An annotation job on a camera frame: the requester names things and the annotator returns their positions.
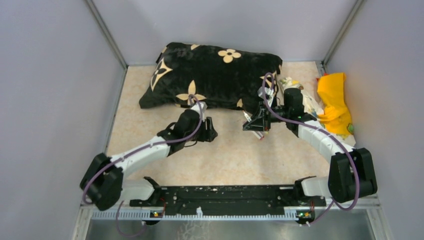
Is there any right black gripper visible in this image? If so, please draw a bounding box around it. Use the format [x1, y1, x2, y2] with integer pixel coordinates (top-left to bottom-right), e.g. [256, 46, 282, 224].
[243, 100, 291, 132]

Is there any white pen brown cap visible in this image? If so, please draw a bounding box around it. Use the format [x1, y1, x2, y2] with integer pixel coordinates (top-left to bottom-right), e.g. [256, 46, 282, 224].
[242, 110, 251, 122]

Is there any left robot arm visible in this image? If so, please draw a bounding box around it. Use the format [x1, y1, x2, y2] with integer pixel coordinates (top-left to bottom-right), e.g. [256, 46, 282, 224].
[79, 108, 218, 211]

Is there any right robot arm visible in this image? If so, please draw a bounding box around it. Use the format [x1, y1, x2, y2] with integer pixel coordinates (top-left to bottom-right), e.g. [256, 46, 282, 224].
[243, 88, 378, 206]

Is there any black floral pillow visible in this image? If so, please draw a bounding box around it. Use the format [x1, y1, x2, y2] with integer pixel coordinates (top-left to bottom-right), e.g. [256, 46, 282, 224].
[138, 42, 283, 114]

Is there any yellow cloth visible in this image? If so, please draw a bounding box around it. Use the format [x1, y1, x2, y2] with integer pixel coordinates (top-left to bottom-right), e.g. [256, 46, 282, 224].
[317, 72, 354, 138]

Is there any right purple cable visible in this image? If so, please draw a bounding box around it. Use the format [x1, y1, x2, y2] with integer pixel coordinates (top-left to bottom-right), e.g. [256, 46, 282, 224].
[261, 72, 361, 228]

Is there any purple cable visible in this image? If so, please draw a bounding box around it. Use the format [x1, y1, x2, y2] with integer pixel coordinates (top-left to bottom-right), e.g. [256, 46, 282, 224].
[81, 94, 205, 239]
[261, 72, 361, 228]

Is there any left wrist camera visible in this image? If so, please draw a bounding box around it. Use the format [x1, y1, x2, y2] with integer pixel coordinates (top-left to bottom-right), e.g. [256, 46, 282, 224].
[190, 101, 208, 114]

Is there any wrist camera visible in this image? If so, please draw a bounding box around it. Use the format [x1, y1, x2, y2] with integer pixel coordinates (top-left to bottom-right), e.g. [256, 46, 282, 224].
[257, 87, 276, 107]
[190, 101, 208, 114]

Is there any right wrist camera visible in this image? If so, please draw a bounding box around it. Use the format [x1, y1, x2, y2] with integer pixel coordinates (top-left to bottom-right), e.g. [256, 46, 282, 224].
[257, 87, 276, 107]

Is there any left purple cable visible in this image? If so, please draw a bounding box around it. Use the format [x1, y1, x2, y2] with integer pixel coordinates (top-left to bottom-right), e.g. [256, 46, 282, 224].
[81, 94, 205, 239]

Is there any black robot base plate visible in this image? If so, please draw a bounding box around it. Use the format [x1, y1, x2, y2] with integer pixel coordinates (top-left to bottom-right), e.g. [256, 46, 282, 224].
[129, 185, 326, 217]

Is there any aluminium frame rail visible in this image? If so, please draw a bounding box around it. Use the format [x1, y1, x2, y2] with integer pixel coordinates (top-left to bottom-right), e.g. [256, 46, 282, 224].
[72, 185, 390, 240]

